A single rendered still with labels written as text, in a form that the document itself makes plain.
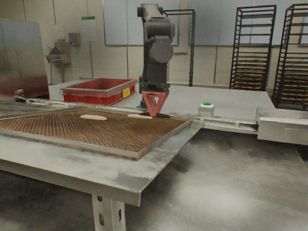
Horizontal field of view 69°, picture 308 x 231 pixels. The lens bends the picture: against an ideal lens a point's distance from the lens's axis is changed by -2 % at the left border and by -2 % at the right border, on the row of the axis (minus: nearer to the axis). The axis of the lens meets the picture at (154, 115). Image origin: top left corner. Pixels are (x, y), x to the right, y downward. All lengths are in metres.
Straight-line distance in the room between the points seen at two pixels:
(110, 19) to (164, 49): 5.63
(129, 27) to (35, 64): 4.53
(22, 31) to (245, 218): 1.40
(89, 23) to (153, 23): 5.89
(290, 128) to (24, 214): 0.80
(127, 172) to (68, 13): 6.70
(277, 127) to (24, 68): 1.33
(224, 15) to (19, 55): 4.47
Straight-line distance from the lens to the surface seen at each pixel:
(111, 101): 1.36
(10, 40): 1.48
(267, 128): 0.87
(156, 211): 0.52
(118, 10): 6.10
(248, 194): 0.61
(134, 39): 5.86
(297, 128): 0.88
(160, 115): 0.67
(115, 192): 0.31
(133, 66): 5.91
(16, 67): 1.49
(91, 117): 0.79
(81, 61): 6.75
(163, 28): 0.67
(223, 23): 5.33
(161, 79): 0.66
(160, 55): 0.59
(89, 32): 6.53
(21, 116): 0.83
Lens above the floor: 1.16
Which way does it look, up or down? 17 degrees down
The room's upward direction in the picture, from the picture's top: straight up
